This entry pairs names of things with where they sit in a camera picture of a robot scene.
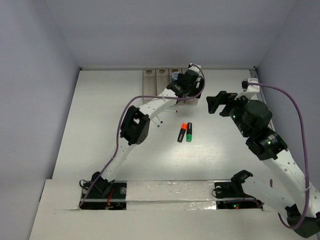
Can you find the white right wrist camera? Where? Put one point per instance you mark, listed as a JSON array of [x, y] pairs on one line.
[[249, 88]]

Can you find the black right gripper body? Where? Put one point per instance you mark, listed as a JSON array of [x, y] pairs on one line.
[[234, 108]]

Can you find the white foam front board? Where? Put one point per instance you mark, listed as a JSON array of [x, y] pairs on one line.
[[156, 210]]

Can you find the metal rail right side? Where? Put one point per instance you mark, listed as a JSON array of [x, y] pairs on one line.
[[265, 143]]

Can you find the clear four-compartment organizer tray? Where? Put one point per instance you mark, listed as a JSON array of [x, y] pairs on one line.
[[154, 81]]

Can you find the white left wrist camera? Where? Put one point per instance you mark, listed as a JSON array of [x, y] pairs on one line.
[[194, 69]]

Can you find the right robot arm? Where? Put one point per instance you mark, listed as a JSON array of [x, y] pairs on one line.
[[301, 206]]

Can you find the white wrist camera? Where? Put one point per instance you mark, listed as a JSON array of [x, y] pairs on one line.
[[249, 88], [194, 69]]

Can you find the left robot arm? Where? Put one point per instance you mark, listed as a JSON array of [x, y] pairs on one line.
[[134, 123]]

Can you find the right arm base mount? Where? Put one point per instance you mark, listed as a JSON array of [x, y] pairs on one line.
[[230, 195]]

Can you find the blue cleaning gel jar back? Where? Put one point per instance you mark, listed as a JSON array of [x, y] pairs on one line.
[[175, 76]]

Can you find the orange highlighter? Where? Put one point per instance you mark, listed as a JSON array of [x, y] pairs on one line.
[[182, 132]]

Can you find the green highlighter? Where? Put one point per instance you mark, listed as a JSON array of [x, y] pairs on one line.
[[189, 132]]

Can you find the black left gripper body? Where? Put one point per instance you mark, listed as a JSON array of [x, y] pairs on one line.
[[193, 88]]

